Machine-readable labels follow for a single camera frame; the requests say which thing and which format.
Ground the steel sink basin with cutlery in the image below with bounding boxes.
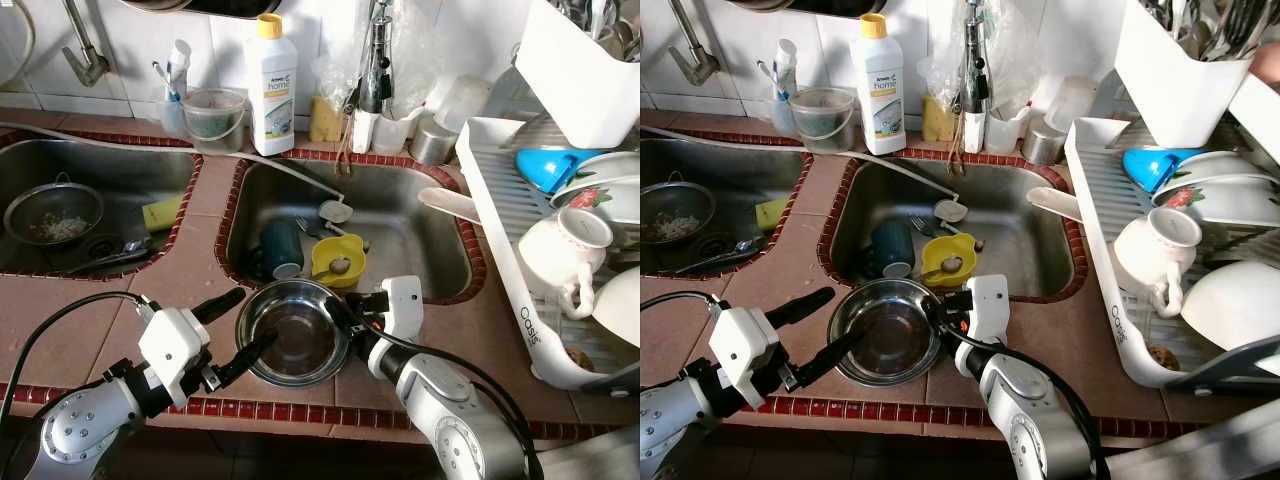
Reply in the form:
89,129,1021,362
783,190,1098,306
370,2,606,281
820,150,1086,304
218,150,486,304

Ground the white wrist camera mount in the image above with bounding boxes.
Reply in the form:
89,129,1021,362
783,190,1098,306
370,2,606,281
137,305,213,384
965,275,1011,346
708,305,783,386
378,276,424,343

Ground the grey diagonal bar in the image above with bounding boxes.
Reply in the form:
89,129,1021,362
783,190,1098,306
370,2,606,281
1105,395,1280,480

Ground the white plastic cup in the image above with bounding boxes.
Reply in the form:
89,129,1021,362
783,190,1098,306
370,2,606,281
985,100,1031,154
372,100,421,154

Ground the teal mug with white rabbit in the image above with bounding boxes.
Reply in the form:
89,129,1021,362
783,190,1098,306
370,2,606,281
258,218,306,281
868,218,916,281

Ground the hanging steel pan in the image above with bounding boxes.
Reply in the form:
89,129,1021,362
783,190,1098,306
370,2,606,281
120,0,266,19
728,0,871,16

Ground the steel sink basin with strainer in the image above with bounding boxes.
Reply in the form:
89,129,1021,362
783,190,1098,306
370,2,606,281
0,135,201,281
640,135,806,279

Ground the grey wall tap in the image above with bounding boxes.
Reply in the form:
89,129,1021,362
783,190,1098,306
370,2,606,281
62,0,113,88
668,0,719,88

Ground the white floral ceramic bowl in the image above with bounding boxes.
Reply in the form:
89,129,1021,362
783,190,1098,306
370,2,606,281
550,150,640,223
1150,150,1280,226

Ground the white ceramic jug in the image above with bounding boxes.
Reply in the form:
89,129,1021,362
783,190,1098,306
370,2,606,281
517,205,613,319
1113,207,1204,319

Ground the dark long spoon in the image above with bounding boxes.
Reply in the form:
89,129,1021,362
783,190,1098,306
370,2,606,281
65,235,154,276
675,235,766,276

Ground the blue plastic bowl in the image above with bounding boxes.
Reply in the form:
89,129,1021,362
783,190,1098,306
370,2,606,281
1122,147,1206,194
515,147,606,194

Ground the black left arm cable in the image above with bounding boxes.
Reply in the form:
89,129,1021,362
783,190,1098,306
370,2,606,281
640,290,729,313
0,292,151,421

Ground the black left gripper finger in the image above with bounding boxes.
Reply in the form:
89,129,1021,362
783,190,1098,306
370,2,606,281
770,287,836,328
795,332,863,391
190,288,248,326
215,330,278,391

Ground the yellow plastic bowl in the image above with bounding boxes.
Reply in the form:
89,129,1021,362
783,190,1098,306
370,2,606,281
920,233,979,291
310,235,368,291

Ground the clear plastic pail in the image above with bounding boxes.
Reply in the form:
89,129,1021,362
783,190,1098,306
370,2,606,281
182,88,248,154
788,88,856,154

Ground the clear plastic bag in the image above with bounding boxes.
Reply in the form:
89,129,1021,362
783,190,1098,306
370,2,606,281
315,0,441,111
920,0,1046,111

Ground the yellow scouring sponge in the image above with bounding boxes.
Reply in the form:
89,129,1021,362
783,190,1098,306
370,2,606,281
310,95,344,143
920,95,956,143

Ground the yellow-green sponge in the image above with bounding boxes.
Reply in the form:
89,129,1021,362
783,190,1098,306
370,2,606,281
755,195,791,231
140,193,184,233

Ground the white blue toothbrush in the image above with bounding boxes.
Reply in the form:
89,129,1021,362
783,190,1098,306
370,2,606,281
152,40,193,101
757,40,796,101

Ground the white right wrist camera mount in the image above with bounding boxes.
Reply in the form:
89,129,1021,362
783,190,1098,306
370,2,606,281
965,275,1011,346
378,276,424,343

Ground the white detergent bottle yellow cap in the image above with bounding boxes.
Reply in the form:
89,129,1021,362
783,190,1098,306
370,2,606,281
850,13,906,156
247,13,298,156

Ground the steel mesh strainer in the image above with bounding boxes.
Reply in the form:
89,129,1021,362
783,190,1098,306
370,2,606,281
3,175,104,246
640,180,716,246

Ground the white hose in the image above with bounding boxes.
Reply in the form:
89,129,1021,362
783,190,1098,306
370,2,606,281
640,122,956,206
0,120,346,206

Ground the white plastic dish rack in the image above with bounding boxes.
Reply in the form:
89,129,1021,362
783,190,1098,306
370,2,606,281
455,115,640,391
1065,115,1280,391

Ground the chrome kitchen faucet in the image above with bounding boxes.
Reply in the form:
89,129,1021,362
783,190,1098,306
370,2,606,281
355,0,394,113
958,0,996,113

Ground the stainless steel bowl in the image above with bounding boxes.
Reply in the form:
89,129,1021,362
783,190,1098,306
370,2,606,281
235,280,353,389
828,278,946,389

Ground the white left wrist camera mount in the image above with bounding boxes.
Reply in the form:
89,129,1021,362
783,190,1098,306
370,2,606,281
708,305,783,386
137,305,213,384

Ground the white plastic cutlery holder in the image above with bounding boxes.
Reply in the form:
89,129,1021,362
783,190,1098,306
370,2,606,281
1113,0,1251,149
513,0,640,149

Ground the frosted plastic container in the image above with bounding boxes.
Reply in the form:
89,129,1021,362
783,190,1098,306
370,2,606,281
1045,75,1096,131
432,75,491,131

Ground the small steel cup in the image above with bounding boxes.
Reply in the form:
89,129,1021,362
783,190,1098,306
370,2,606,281
1020,115,1071,166
410,115,459,166

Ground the plain white bowl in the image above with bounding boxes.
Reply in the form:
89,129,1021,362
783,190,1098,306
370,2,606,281
1180,260,1280,351
590,265,640,346

